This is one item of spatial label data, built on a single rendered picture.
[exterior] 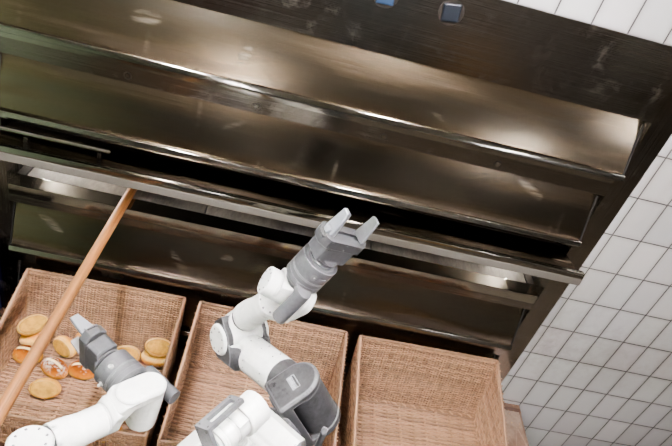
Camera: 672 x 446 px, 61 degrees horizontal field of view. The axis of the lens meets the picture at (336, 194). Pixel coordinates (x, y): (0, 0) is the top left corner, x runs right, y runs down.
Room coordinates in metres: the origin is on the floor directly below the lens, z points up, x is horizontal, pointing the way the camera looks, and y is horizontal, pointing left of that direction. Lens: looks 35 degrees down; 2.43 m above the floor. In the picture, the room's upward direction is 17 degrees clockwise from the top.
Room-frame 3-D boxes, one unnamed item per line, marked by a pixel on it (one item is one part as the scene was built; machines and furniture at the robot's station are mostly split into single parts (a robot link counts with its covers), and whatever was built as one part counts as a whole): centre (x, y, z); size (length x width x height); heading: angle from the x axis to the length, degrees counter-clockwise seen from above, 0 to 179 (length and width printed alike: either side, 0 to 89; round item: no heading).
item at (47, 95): (1.45, 0.11, 1.54); 1.79 x 0.11 x 0.19; 98
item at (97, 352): (0.76, 0.38, 1.27); 0.12 x 0.10 x 0.13; 63
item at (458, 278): (1.47, 0.11, 1.16); 1.80 x 0.06 x 0.04; 98
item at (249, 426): (0.59, 0.05, 1.47); 0.10 x 0.07 x 0.09; 153
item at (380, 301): (1.45, 0.11, 1.02); 1.79 x 0.11 x 0.19; 98
